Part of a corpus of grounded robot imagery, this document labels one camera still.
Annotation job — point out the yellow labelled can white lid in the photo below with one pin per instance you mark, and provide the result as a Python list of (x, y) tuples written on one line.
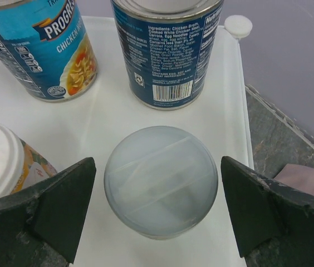
[(21, 166)]

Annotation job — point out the white plastic cube cabinet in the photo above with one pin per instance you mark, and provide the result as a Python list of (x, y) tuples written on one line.
[(94, 123)]

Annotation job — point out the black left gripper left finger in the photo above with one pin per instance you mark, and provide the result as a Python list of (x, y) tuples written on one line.
[(42, 224)]

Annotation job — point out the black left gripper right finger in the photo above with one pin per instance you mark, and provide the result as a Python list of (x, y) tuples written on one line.
[(273, 224)]

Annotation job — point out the green labelled can white lid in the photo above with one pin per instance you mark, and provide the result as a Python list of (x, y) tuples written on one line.
[(161, 181)]

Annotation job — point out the mauve pink cloth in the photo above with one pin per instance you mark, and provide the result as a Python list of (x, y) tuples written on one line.
[(298, 177)]

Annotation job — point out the aluminium frame rail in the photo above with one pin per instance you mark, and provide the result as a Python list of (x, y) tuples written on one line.
[(280, 115)]

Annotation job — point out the blue chicken noodle soup can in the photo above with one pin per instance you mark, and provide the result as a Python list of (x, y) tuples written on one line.
[(44, 44)]

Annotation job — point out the blue labelled open-top can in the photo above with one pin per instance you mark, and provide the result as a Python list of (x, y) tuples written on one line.
[(167, 47)]

